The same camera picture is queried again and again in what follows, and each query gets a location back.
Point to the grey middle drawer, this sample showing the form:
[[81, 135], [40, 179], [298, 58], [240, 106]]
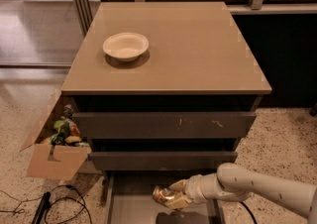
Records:
[[160, 160]]

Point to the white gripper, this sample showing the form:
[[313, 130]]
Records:
[[192, 187]]

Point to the black bar on floor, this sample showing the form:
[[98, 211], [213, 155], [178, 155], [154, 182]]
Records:
[[43, 206]]

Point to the white paper bowl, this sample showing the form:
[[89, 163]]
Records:
[[126, 47]]

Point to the yellow snack item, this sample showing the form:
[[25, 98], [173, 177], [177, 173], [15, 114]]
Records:
[[72, 140]]

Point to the green snack bag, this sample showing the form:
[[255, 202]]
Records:
[[62, 132]]

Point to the grey drawer cabinet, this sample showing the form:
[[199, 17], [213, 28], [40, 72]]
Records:
[[197, 61]]

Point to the brown cardboard box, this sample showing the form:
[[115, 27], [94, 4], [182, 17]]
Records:
[[54, 162]]

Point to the grey open bottom drawer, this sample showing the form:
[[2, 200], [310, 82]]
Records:
[[130, 201]]

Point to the grey top drawer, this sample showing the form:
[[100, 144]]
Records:
[[164, 125]]

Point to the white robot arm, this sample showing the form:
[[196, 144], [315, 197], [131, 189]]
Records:
[[234, 183]]

